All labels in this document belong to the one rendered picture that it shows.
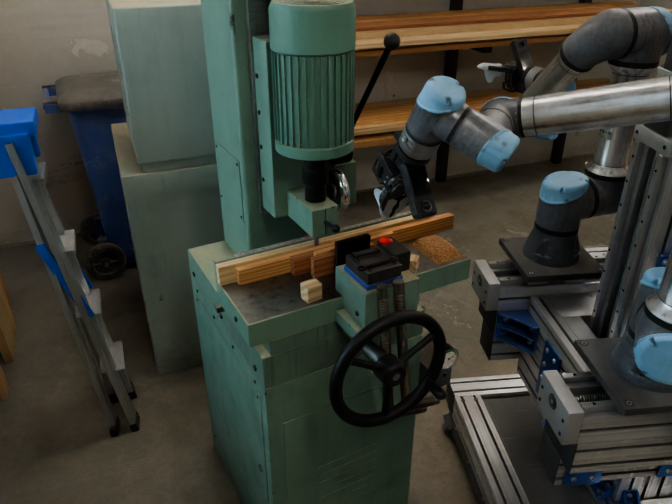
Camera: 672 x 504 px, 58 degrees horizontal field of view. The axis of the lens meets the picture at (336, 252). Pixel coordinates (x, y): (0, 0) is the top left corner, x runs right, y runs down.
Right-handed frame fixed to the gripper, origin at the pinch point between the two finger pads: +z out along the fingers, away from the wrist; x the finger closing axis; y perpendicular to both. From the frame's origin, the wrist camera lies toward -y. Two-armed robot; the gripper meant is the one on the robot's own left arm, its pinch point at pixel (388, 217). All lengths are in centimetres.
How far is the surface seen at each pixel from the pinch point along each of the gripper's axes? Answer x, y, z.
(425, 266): -14.1, -6.1, 17.2
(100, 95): 30, 157, 107
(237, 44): 19, 47, -10
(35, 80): 52, 209, 143
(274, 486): 30, -34, 61
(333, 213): 6.6, 9.5, 8.9
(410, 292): -1.3, -14.7, 8.8
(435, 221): -26.6, 7.2, 20.8
